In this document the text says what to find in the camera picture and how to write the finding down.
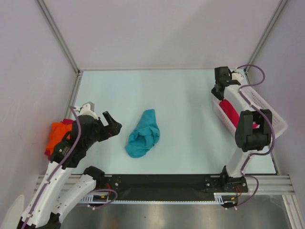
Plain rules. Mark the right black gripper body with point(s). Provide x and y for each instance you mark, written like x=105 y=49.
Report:
x=217 y=94

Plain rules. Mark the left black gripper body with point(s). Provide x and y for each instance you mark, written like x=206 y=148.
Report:
x=101 y=132

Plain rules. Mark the teal t shirt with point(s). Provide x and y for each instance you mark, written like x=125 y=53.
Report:
x=145 y=135

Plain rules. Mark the white plastic mesh basket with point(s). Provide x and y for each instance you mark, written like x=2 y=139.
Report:
x=259 y=124

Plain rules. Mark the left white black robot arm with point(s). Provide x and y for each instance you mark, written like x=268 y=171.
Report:
x=48 y=208

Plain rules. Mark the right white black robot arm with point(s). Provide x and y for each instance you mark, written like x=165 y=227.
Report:
x=237 y=164

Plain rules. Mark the magenta t shirt on table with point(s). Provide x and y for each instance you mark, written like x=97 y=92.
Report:
x=68 y=121

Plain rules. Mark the orange t shirt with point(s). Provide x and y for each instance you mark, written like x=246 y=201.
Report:
x=57 y=136

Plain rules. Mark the red t shirt in basket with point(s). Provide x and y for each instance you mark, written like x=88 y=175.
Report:
x=230 y=112

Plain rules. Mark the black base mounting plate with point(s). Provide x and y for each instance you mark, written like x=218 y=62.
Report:
x=172 y=185

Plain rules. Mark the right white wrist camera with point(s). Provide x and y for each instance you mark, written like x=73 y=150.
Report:
x=236 y=78

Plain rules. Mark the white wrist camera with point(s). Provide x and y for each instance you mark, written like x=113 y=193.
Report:
x=236 y=78
x=87 y=109

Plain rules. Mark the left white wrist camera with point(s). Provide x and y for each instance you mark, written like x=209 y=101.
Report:
x=87 y=109

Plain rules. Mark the white slotted cable duct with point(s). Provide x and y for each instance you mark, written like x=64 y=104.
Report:
x=209 y=198

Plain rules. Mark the aluminium frame rail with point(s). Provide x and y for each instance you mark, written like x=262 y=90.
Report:
x=268 y=185

